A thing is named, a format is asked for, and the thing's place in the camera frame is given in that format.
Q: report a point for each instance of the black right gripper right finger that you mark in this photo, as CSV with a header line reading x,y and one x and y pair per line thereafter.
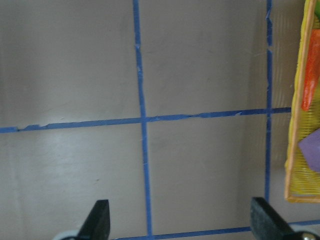
x,y
267,224

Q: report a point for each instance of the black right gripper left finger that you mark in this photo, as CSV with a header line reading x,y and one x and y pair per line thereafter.
x,y
97,225

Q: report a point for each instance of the yellow plastic basket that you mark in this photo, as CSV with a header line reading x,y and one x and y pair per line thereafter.
x,y
302,166

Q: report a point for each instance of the purple foam cube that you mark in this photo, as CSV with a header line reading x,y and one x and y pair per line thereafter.
x,y
310,148

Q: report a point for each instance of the orange toy carrot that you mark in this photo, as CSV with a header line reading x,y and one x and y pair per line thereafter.
x,y
312,70

